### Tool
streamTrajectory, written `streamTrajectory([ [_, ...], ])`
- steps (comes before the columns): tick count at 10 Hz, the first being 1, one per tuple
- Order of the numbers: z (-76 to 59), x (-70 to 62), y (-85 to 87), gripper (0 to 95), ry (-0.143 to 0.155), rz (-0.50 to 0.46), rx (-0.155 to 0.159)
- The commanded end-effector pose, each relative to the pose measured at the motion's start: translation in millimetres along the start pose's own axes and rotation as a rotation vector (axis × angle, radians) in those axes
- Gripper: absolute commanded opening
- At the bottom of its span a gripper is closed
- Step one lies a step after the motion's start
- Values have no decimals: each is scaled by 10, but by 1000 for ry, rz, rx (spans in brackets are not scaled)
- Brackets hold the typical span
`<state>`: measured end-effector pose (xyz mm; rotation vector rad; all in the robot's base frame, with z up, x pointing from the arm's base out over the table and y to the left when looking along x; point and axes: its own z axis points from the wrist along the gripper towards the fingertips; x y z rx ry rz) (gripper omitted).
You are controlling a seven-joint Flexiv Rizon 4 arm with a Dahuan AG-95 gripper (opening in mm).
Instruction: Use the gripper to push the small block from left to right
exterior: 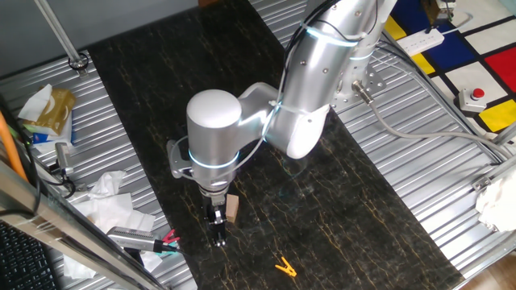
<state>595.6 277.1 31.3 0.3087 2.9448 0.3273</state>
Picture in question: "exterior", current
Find white power strip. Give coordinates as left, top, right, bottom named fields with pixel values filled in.
left=395, top=27, right=446, bottom=56

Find gold tissue pack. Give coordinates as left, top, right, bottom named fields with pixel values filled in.
left=23, top=87, right=77, bottom=136

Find grey emergency stop box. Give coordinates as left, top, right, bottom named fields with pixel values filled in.
left=457, top=87, right=488, bottom=114

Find blue and white package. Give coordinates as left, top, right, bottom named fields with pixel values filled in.
left=23, top=116, right=76, bottom=154

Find white tissue sheet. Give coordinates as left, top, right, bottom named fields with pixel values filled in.
left=18, top=83, right=53, bottom=122

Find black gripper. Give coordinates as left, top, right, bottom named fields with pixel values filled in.
left=201, top=195, right=228, bottom=248

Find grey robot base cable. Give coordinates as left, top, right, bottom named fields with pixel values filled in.
left=351, top=79, right=513, bottom=160

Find red clothespin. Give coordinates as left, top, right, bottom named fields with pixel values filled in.
left=161, top=228, right=181, bottom=245

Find black keyboard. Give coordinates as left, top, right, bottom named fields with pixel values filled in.
left=0, top=221, right=57, bottom=290

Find orange tube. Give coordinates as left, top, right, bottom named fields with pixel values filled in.
left=0, top=110, right=29, bottom=182

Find small wooden block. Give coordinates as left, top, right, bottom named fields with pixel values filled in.
left=225, top=194, right=240, bottom=224

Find crumpled white tissue ball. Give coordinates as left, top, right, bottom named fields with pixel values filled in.
left=87, top=170, right=127, bottom=201

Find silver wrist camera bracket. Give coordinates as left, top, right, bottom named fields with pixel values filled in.
left=166, top=139, right=195, bottom=180

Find black camera device cable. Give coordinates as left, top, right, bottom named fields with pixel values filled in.
left=40, top=168, right=77, bottom=199

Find aluminium pole with base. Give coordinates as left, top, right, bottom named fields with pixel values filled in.
left=34, top=0, right=89, bottom=77

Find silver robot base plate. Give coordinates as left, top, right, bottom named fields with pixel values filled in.
left=330, top=60, right=388, bottom=114

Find white cloth bundle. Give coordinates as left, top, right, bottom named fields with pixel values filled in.
left=474, top=168, right=516, bottom=234

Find metal frame bar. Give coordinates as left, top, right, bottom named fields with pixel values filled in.
left=0, top=160, right=166, bottom=290

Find white power strip cable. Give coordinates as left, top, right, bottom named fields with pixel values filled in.
left=441, top=7, right=475, bottom=36

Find teal clothespin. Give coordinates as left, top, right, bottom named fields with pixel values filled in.
left=155, top=237, right=181, bottom=257

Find black marble pattern mat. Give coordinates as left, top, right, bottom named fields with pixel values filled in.
left=86, top=0, right=464, bottom=290

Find colourful squares floor mat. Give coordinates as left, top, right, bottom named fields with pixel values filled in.
left=382, top=0, right=516, bottom=134

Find orange clothespin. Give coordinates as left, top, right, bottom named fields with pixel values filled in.
left=274, top=256, right=298, bottom=278

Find thick black frame cable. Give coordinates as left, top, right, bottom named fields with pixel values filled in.
left=0, top=94, right=41, bottom=217

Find black usb hub cable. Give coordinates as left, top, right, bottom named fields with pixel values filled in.
left=160, top=241, right=190, bottom=259

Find white tissue paper sheets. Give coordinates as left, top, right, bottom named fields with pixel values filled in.
left=62, top=192, right=164, bottom=280

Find silver corner bracket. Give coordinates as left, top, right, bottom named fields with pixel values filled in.
left=471, top=175, right=493, bottom=193

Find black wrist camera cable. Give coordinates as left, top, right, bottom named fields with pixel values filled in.
left=284, top=0, right=342, bottom=56

